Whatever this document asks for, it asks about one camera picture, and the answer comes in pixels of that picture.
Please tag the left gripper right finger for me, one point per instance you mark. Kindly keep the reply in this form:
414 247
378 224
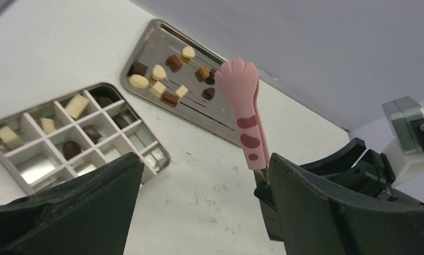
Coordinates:
312 215

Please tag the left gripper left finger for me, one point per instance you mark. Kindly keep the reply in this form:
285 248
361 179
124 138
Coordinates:
90 214

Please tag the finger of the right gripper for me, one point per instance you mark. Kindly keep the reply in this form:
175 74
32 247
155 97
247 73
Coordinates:
335 163

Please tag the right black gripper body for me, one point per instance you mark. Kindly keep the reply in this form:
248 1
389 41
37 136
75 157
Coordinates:
369 173

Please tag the dark oval chocolate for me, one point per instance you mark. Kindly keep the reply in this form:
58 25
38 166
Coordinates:
71 149

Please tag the white chocolate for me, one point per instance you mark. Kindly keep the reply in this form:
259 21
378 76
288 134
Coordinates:
10 138
76 106
47 125

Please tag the pink cat paw tongs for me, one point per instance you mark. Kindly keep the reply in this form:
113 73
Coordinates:
239 83

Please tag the brown rectangular chocolate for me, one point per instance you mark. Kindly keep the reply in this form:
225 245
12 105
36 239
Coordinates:
170 99

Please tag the cream round swirl chocolate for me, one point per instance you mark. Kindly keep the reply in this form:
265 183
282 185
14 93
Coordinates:
138 81

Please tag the cream square chocolate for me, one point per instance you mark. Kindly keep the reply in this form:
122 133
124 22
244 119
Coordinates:
157 89

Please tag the dark heart chocolate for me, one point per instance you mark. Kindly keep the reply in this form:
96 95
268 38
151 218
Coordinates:
211 79

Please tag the dark brown square chocolate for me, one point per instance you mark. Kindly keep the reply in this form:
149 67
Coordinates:
138 68

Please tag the cream oval chocolate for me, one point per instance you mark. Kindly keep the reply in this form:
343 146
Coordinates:
158 73

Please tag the caramel square chocolate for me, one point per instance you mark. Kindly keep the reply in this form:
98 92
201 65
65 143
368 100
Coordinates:
202 73

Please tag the steel chocolate tray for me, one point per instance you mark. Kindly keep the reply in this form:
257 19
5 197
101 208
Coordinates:
203 106

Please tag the cream heart chocolate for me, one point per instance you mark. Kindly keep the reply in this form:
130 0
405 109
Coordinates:
188 52

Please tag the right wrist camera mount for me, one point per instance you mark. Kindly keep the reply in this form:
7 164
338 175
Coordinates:
405 153

